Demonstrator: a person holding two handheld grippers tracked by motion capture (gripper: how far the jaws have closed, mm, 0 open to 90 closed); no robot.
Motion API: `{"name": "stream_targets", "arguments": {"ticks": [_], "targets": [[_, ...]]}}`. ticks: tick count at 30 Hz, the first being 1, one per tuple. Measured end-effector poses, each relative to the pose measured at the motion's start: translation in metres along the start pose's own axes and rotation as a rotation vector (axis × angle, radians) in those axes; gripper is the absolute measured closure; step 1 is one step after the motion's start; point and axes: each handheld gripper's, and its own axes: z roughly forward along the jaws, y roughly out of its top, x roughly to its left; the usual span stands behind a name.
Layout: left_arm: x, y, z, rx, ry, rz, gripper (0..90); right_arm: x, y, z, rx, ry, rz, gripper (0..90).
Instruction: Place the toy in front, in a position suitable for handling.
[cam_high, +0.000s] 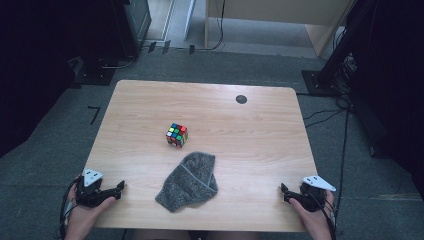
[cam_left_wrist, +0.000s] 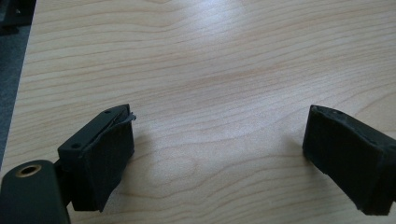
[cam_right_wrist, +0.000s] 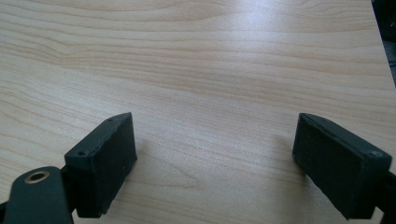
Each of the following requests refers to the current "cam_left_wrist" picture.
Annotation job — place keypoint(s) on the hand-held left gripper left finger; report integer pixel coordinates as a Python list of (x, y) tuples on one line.
[(99, 158)]

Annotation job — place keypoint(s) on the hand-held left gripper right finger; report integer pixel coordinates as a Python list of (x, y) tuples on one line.
[(351, 161)]

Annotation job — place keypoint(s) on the black stand base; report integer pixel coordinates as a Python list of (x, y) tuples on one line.
[(18, 12)]

